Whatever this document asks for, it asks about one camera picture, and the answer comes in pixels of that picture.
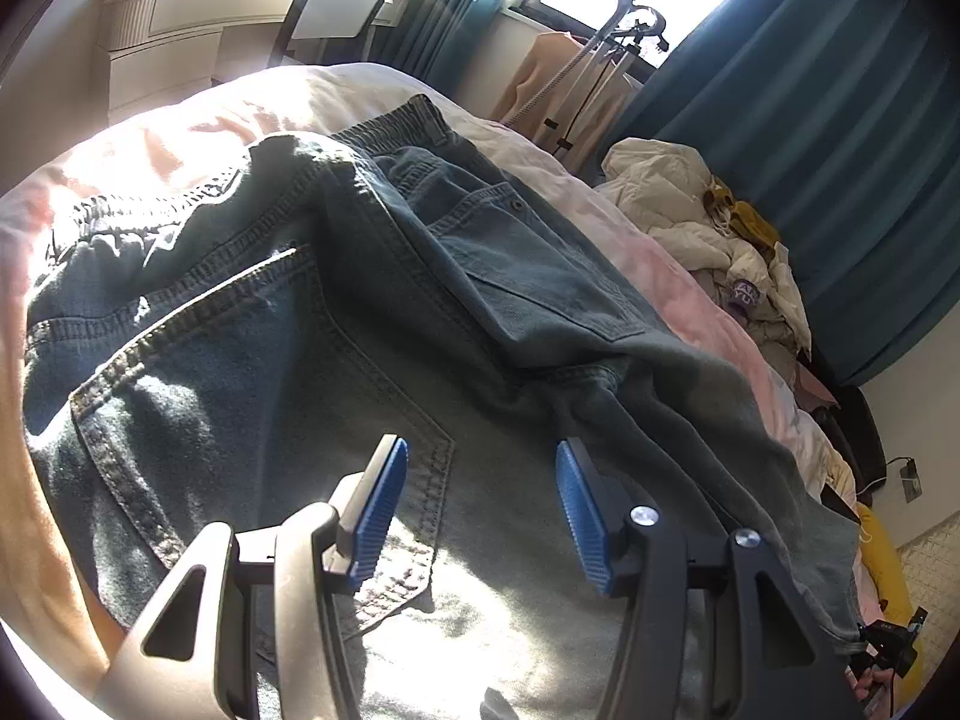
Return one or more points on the pink paper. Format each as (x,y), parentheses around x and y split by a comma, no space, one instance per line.
(814,390)

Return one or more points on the blue denim jeans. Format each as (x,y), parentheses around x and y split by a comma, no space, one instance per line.
(262,360)

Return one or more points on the mustard garment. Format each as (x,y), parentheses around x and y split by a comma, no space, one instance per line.
(754,225)

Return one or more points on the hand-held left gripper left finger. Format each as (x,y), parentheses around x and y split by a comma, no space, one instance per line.
(379,517)

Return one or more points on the grey padded jacket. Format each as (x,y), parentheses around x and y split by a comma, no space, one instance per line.
(780,322)

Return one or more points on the purple knit cuff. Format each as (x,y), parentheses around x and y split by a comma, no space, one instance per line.
(742,292)

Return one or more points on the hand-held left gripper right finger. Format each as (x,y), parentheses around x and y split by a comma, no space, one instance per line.
(581,517)

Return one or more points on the person's right hand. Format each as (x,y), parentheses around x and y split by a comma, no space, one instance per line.
(870,690)

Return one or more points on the black charger plug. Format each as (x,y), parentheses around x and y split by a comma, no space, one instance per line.
(900,465)

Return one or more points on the pile of crumpled clothes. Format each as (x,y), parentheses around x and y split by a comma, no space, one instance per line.
(660,180)

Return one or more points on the yellow plush pillow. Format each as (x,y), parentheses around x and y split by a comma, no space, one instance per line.
(885,562)

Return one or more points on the teal curtain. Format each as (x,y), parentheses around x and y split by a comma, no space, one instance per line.
(442,7)
(825,127)

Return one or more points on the standing garment steamer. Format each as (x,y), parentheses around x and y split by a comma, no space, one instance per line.
(625,7)

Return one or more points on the pastel tie-dye duvet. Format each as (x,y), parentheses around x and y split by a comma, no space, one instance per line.
(660,255)

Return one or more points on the white dressing table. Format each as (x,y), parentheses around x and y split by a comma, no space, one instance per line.
(172,15)

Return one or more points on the wall socket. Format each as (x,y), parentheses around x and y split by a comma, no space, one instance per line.
(915,484)

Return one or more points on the black armchair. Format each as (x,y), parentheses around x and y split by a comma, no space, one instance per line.
(862,427)

